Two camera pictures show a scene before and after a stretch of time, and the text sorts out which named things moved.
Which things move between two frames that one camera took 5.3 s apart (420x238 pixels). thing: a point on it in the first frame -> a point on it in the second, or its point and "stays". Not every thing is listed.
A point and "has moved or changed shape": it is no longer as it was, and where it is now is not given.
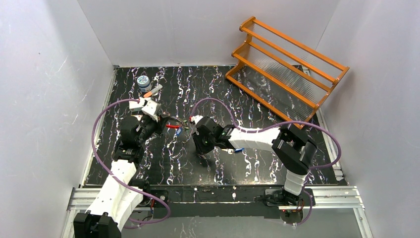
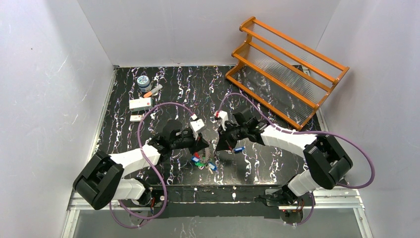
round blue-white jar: [143, 83] stays
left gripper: [162, 121] -> [199, 143]
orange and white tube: [149, 93] stays
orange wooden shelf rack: [290, 77] stays
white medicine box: [133, 105] stays
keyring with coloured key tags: [179, 127] has moved or changed shape
